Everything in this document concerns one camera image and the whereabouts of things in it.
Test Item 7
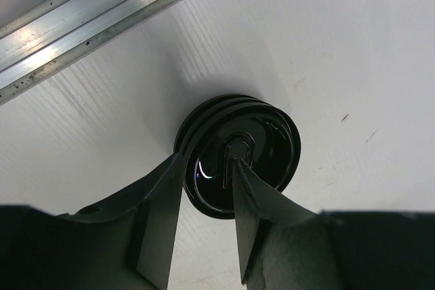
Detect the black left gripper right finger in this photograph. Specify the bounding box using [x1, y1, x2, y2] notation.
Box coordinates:
[232, 159, 319, 289]

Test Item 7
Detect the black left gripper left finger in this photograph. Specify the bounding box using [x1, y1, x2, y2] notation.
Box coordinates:
[54, 154, 183, 289]

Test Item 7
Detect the black plastic cup lid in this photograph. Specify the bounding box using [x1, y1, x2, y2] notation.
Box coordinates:
[180, 103, 301, 219]

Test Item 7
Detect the black lid stack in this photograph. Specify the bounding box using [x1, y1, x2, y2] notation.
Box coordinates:
[173, 93, 262, 155]

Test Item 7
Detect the aluminium table rail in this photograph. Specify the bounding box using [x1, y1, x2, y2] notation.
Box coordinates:
[1, 0, 181, 104]

